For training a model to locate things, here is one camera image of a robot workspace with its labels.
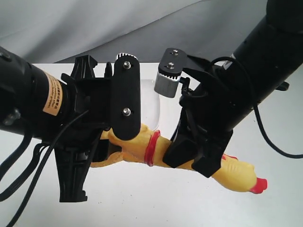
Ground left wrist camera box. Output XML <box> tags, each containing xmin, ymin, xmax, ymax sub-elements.
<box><xmin>110</xmin><ymin>53</ymin><xmax>141</xmax><ymax>140</ymax></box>

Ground yellow rubber chicken toy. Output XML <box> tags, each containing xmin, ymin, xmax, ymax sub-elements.
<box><xmin>90</xmin><ymin>124</ymin><xmax>268</xmax><ymax>194</ymax></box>

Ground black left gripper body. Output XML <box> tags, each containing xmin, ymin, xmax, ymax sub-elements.
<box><xmin>53</xmin><ymin>55</ymin><xmax>112</xmax><ymax>151</ymax></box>

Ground white square plate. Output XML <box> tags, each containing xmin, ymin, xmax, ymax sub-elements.
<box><xmin>140</xmin><ymin>79</ymin><xmax>160</xmax><ymax>130</ymax></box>

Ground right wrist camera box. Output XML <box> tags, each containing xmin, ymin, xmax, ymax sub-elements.
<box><xmin>154</xmin><ymin>48</ymin><xmax>187</xmax><ymax>98</ymax></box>

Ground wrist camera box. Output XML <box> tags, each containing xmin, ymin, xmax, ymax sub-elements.
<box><xmin>110</xmin><ymin>53</ymin><xmax>141</xmax><ymax>140</ymax></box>
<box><xmin>154</xmin><ymin>48</ymin><xmax>187</xmax><ymax>98</ymax></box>

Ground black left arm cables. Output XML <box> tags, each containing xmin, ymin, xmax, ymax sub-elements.
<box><xmin>0</xmin><ymin>110</ymin><xmax>90</xmax><ymax>227</ymax></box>

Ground grey backdrop cloth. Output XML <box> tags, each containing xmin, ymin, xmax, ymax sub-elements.
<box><xmin>0</xmin><ymin>0</ymin><xmax>266</xmax><ymax>63</ymax></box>

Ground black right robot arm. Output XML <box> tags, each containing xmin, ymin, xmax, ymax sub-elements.
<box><xmin>154</xmin><ymin>0</ymin><xmax>303</xmax><ymax>177</ymax></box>

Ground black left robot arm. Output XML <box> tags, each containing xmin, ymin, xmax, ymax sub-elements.
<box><xmin>0</xmin><ymin>48</ymin><xmax>113</xmax><ymax>202</ymax></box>

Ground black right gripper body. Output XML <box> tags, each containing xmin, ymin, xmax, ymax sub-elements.
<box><xmin>174</xmin><ymin>54</ymin><xmax>233</xmax><ymax>151</ymax></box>

